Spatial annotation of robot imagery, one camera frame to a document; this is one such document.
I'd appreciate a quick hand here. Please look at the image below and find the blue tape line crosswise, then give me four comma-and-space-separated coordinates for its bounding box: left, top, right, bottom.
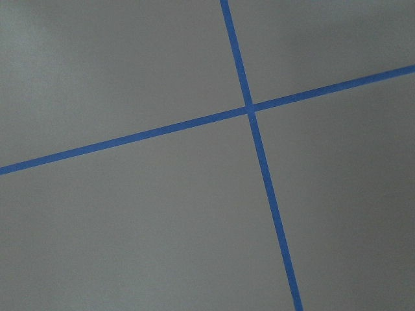
1, 65, 414, 175

